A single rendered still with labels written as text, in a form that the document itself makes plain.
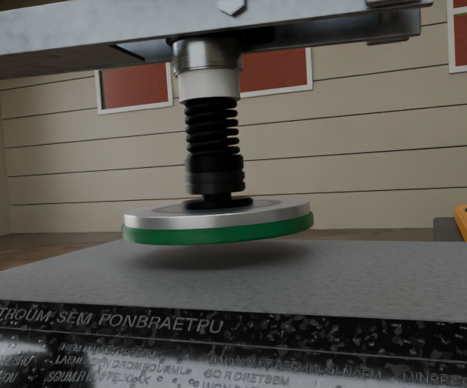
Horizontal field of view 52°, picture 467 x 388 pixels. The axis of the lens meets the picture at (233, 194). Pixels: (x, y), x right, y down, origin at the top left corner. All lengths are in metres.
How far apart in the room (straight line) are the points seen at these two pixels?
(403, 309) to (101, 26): 0.41
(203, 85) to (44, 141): 8.26
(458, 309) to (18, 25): 0.52
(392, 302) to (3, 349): 0.30
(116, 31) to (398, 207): 6.10
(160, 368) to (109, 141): 7.63
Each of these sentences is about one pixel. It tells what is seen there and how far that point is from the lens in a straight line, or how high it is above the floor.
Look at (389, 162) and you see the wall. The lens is 6.50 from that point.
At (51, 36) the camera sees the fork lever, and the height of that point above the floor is 1.08.
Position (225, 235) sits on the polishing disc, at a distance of 0.46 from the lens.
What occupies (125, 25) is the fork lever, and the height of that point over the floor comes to 1.08.
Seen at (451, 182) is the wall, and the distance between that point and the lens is 6.52.
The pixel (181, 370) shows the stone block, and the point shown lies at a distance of 0.35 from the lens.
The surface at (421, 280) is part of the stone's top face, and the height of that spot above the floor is 0.82.
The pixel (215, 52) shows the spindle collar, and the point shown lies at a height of 1.05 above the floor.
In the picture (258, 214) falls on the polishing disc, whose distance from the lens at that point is 0.47.
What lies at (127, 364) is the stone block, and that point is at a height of 0.79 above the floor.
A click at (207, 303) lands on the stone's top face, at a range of 0.37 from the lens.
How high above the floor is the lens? 0.92
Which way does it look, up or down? 3 degrees down
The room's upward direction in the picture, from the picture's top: 4 degrees counter-clockwise
